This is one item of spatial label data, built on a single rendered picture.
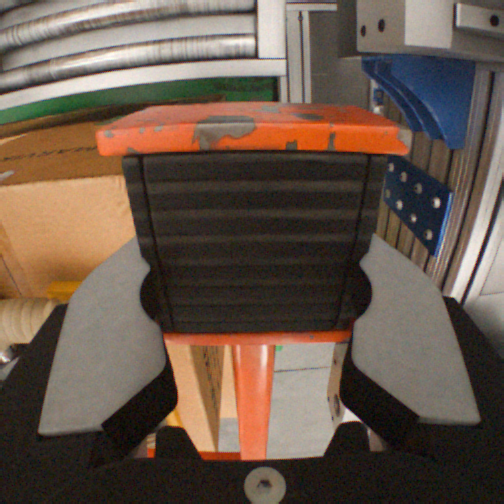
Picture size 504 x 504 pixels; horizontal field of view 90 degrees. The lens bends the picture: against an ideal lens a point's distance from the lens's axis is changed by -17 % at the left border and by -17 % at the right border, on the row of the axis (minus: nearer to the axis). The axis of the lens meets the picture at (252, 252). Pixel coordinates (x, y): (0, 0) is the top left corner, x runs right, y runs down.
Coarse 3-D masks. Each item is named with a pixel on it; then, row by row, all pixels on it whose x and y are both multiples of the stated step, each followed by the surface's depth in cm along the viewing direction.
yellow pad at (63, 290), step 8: (48, 288) 28; (56, 288) 28; (64, 288) 28; (72, 288) 28; (48, 296) 28; (56, 296) 28; (64, 296) 28; (176, 408) 43; (168, 416) 41; (176, 416) 42; (160, 424) 42; (168, 424) 43; (176, 424) 43
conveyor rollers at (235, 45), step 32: (0, 0) 41; (32, 0) 44; (128, 0) 45; (160, 0) 45; (192, 0) 45; (224, 0) 46; (0, 32) 45; (32, 32) 46; (64, 32) 47; (32, 64) 50; (64, 64) 50; (96, 64) 51; (128, 64) 52; (160, 64) 53
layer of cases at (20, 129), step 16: (80, 112) 88; (96, 112) 80; (112, 112) 74; (128, 112) 69; (0, 128) 86; (16, 128) 74; (32, 128) 66; (0, 144) 58; (224, 352) 97; (224, 368) 102; (224, 384) 107; (224, 400) 114; (224, 416) 121
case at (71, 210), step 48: (48, 144) 39; (96, 144) 36; (0, 192) 24; (48, 192) 24; (96, 192) 25; (0, 240) 27; (48, 240) 27; (96, 240) 27; (0, 288) 31; (192, 384) 40; (192, 432) 49
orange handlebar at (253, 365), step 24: (240, 360) 14; (264, 360) 14; (240, 384) 16; (264, 384) 16; (240, 408) 17; (264, 408) 17; (240, 432) 19; (264, 432) 19; (216, 456) 25; (240, 456) 23; (264, 456) 22
